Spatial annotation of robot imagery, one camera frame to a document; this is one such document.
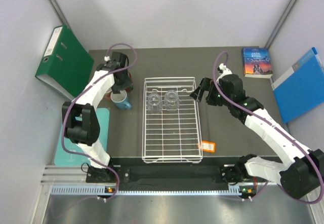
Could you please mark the pink floral mug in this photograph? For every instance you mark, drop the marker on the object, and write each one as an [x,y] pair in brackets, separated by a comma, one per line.
[108,94]

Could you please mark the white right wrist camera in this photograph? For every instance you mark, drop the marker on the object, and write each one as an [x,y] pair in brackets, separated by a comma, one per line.
[223,70]

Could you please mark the Jane Eyre paperback book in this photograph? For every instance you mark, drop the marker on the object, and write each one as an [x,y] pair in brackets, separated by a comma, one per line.
[256,63]

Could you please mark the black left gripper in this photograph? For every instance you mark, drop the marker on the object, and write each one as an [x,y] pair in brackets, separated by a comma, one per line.
[126,84]

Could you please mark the red mug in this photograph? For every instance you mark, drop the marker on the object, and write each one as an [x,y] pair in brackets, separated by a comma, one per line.
[130,83]

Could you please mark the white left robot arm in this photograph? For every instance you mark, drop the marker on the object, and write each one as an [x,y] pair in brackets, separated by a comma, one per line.
[80,133]

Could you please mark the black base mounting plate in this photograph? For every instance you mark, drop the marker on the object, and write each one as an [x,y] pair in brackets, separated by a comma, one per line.
[134,174]

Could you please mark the orange tag card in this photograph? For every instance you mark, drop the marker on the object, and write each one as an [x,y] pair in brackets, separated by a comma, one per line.
[207,146]

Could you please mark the clear glass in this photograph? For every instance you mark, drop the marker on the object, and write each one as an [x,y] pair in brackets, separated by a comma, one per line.
[154,103]
[171,100]

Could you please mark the blue mug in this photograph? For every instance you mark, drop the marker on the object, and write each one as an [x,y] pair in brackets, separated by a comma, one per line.
[121,100]

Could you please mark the green lever arch binder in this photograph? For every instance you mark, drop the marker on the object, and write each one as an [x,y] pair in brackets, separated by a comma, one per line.
[65,66]

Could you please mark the white wire dish rack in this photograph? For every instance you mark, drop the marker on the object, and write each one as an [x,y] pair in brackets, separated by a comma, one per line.
[172,136]

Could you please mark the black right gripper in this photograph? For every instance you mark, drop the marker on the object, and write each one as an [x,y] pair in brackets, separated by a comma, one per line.
[206,84]

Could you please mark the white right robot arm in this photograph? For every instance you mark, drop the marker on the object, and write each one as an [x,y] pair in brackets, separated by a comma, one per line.
[300,170]

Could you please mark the aluminium rail frame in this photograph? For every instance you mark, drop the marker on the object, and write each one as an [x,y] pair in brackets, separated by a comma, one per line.
[165,193]

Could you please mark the blue folder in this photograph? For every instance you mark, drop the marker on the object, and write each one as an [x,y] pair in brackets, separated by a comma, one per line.
[300,88]

